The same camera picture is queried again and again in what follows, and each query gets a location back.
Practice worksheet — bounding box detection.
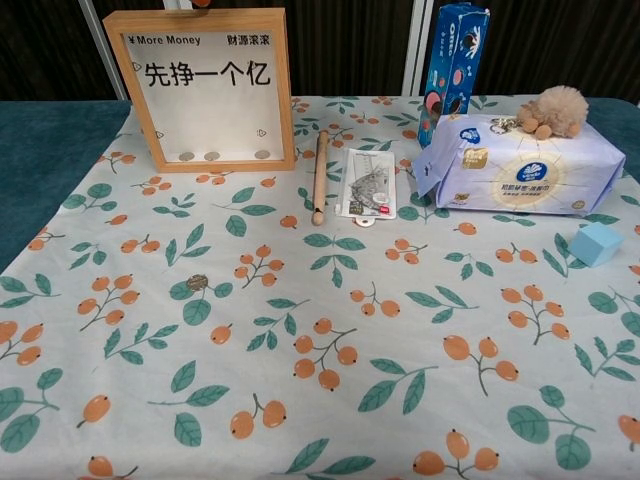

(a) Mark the metal key ring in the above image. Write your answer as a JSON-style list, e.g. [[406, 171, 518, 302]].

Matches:
[[488, 116, 519, 137]]

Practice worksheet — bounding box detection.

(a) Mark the blue Oreo cookie box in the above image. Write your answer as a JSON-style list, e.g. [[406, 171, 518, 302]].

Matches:
[[416, 1, 492, 149]]

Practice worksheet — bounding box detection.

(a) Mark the teal table cover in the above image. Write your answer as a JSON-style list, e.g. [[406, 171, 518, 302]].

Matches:
[[0, 97, 640, 275]]

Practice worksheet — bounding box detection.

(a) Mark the white tissue pack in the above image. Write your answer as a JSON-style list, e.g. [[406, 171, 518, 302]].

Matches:
[[410, 112, 628, 218]]

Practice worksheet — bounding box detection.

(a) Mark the thin white partition post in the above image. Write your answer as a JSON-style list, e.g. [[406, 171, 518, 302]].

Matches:
[[78, 0, 132, 102]]

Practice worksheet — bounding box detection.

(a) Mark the floral tablecloth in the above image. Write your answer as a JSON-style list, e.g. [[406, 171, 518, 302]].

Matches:
[[0, 94, 640, 480]]

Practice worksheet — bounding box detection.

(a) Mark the clear pouch with cat card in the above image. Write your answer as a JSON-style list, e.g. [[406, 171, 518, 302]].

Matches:
[[335, 147, 398, 229]]

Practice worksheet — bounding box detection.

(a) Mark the beige plush keychain toy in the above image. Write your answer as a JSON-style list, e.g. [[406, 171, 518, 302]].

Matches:
[[515, 85, 592, 139]]

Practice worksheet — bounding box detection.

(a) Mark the light blue foam cube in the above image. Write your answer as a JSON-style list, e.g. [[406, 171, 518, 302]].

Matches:
[[568, 222, 627, 267]]

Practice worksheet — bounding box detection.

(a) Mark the wooden frame money box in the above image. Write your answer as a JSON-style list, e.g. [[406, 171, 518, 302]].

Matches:
[[102, 7, 298, 174]]

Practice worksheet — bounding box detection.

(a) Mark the wooden stick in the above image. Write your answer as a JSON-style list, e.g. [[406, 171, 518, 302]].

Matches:
[[310, 130, 331, 227]]

